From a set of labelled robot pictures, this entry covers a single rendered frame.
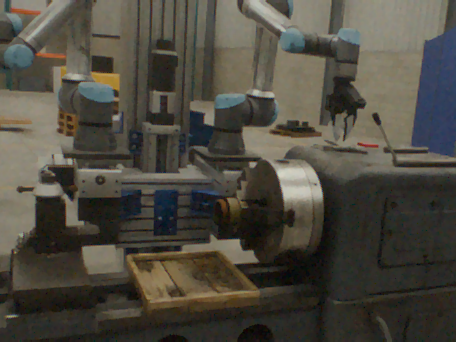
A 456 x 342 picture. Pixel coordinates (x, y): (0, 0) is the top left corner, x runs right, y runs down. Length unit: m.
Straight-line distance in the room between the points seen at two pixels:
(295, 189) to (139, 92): 0.93
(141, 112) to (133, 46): 0.25
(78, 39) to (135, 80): 0.25
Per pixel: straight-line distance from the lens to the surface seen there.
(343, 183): 1.50
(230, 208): 1.54
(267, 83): 2.19
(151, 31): 2.23
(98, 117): 2.02
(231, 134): 2.12
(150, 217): 2.10
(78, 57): 2.14
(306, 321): 1.64
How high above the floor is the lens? 1.48
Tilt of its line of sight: 12 degrees down
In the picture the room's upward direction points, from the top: 5 degrees clockwise
